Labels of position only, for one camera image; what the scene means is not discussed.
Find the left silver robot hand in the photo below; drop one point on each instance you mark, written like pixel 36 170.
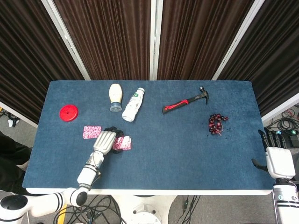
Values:
pixel 105 141

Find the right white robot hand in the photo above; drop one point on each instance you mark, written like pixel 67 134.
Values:
pixel 280 163

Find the pink patterned box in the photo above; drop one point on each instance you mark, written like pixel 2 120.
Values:
pixel 123 143

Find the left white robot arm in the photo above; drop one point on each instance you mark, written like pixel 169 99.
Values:
pixel 87 173

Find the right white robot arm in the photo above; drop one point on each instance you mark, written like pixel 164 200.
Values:
pixel 286 196

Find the white plastic drink bottle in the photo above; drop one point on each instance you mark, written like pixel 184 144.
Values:
pixel 132 107

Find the red round plastic lid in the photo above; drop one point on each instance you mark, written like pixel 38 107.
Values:
pixel 69 113

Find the cream squeeze sauce bottle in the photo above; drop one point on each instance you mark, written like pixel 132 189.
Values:
pixel 115 93

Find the blue table cloth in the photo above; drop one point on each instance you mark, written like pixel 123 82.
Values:
pixel 175 151

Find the dark red grape bunch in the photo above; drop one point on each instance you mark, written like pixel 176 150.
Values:
pixel 215 123

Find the black and red claw hammer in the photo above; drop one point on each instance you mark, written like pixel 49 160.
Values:
pixel 177 105

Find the person in black clothes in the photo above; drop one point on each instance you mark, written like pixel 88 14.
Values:
pixel 10 163

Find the brown folding screen panel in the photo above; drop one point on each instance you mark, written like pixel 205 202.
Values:
pixel 198 39
pixel 28 58
pixel 268 58
pixel 112 39

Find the white table frame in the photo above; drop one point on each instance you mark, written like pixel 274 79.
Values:
pixel 163 191

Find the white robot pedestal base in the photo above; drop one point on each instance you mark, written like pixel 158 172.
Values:
pixel 146 210

